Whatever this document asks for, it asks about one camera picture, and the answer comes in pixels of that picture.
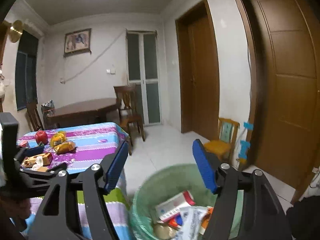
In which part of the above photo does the silver white barcode wrapper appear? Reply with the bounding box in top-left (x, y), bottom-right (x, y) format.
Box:
top-left (172, 206), bottom-right (208, 240)

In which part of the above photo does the red white cigarette box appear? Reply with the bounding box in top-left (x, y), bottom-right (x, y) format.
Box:
top-left (155, 191), bottom-right (195, 222)

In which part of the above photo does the orange white paper bag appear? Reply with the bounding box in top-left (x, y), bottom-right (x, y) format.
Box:
top-left (199, 207), bottom-right (214, 235)

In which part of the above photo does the green lined trash bin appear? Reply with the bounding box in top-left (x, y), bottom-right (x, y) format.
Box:
top-left (128, 163), bottom-right (245, 240)

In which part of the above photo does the left human hand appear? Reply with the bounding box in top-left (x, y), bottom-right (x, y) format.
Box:
top-left (1, 196), bottom-right (31, 232)

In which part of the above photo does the small yellow wooden chair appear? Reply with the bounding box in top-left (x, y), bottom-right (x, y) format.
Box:
top-left (204, 118), bottom-right (240, 164)

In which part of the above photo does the brown cardboard box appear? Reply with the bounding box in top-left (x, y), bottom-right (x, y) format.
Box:
top-left (21, 153), bottom-right (53, 168)

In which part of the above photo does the colourful striped tablecloth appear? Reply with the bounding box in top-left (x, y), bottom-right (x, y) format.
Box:
top-left (16, 121), bottom-right (133, 240)

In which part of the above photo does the orange snack bag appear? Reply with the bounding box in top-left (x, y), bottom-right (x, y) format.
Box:
top-left (54, 141), bottom-right (76, 155)

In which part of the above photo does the yellow snack wrapper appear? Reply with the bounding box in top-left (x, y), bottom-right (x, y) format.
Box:
top-left (50, 131), bottom-right (67, 147)

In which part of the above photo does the dark wooden dining table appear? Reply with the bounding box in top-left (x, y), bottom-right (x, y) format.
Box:
top-left (47, 98), bottom-right (121, 127)

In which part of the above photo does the red small box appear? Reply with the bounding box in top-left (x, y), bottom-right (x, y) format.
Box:
top-left (17, 140), bottom-right (29, 148)

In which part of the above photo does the red apple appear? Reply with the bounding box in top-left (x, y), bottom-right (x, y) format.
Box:
top-left (35, 130), bottom-right (48, 145)

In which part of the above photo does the dark wooden dining chair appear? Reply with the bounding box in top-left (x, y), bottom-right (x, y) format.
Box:
top-left (114, 85), bottom-right (145, 155)

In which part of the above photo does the brown wooden door middle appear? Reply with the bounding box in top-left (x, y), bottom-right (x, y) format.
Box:
top-left (175, 0), bottom-right (220, 140)

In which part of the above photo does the brown wooden door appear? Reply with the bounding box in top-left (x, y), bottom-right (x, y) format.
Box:
top-left (175, 0), bottom-right (220, 140)
top-left (236, 0), bottom-right (319, 189)

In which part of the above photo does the black bag on floor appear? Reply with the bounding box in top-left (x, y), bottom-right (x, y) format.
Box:
top-left (286, 196), bottom-right (320, 240)

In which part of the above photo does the glass balcony door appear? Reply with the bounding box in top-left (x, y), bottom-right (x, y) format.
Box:
top-left (126, 31), bottom-right (161, 125)

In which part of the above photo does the dark window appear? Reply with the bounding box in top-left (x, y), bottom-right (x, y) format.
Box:
top-left (15, 31), bottom-right (39, 111)

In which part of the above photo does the brown wooden door right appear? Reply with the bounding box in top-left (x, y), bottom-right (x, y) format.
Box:
top-left (236, 0), bottom-right (319, 189)

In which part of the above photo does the blue tape cable strip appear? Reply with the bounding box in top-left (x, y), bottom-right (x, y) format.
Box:
top-left (236, 122), bottom-right (253, 170)

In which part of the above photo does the framed wall picture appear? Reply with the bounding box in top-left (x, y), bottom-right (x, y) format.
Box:
top-left (63, 28), bottom-right (92, 58)

